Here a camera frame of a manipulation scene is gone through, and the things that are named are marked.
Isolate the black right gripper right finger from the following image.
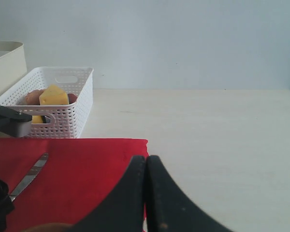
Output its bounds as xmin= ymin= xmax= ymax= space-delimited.
xmin=145 ymin=156 xmax=230 ymax=232

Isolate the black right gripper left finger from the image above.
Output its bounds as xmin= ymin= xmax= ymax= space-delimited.
xmin=70 ymin=156 xmax=145 ymax=232

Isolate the silver table knife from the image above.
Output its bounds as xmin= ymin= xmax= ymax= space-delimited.
xmin=10 ymin=153 xmax=49 ymax=202

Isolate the brown wooden plate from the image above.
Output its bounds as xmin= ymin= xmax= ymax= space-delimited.
xmin=22 ymin=223 xmax=73 ymax=232

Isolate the red tablecloth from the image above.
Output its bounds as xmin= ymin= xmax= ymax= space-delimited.
xmin=0 ymin=138 xmax=148 ymax=232

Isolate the yellow lemon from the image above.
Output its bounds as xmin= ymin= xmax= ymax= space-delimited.
xmin=32 ymin=115 xmax=44 ymax=124

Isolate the bread piece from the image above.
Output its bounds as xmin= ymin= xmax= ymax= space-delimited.
xmin=25 ymin=89 xmax=45 ymax=105

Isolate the yellow cheese wedge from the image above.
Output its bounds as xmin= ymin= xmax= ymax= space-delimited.
xmin=39 ymin=85 xmax=69 ymax=105

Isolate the red sausage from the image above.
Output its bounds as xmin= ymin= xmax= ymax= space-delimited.
xmin=68 ymin=93 xmax=77 ymax=104

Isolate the blue white milk carton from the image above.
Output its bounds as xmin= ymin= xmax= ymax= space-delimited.
xmin=42 ymin=116 xmax=53 ymax=124

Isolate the white perforated plastic basket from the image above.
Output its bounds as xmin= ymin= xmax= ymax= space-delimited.
xmin=0 ymin=67 xmax=93 ymax=139

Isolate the cream plastic bin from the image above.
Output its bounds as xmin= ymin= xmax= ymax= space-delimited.
xmin=0 ymin=41 xmax=27 ymax=96

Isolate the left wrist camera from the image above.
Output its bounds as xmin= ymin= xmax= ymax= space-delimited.
xmin=0 ymin=105 xmax=32 ymax=138

